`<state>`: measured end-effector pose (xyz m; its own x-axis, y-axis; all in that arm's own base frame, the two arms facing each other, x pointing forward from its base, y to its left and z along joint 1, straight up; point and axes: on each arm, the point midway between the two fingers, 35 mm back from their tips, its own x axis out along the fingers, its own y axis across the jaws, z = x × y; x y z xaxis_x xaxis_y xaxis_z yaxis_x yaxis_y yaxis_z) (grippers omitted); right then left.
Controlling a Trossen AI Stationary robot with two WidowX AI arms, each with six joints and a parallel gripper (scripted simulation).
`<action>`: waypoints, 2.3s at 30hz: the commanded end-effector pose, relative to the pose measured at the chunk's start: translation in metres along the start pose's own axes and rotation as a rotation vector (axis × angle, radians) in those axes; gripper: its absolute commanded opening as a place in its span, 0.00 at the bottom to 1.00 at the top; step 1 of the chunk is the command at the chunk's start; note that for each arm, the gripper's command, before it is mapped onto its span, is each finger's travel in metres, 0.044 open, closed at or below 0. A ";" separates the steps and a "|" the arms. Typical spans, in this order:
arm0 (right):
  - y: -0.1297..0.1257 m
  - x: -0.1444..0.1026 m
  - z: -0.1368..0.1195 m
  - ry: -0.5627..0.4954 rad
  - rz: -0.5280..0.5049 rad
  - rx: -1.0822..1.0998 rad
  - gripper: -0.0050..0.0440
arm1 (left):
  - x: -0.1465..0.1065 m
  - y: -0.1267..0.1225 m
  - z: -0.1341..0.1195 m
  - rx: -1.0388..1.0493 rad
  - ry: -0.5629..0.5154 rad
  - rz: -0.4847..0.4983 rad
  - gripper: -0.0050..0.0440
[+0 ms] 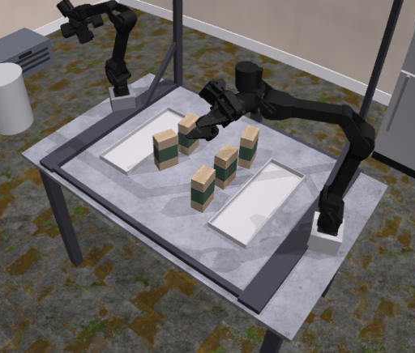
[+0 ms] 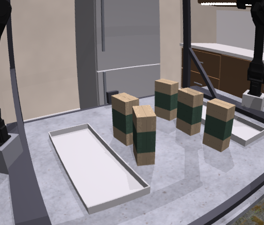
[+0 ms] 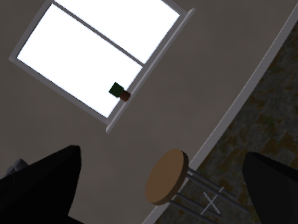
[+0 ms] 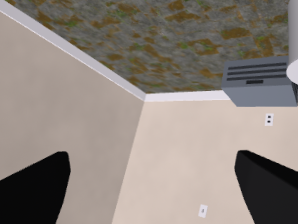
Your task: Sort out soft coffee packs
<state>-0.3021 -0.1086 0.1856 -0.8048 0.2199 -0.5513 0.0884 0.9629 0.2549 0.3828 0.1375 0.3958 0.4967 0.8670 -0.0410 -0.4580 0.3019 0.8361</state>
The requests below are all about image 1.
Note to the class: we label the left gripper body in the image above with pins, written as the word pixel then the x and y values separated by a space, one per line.
pixel 230 101

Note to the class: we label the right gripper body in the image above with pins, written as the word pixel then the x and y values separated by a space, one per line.
pixel 67 30

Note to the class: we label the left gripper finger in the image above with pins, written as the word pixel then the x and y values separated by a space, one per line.
pixel 200 133
pixel 218 115

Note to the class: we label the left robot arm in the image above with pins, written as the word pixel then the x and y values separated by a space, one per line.
pixel 279 105

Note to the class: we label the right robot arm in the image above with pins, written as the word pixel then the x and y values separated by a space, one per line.
pixel 115 67

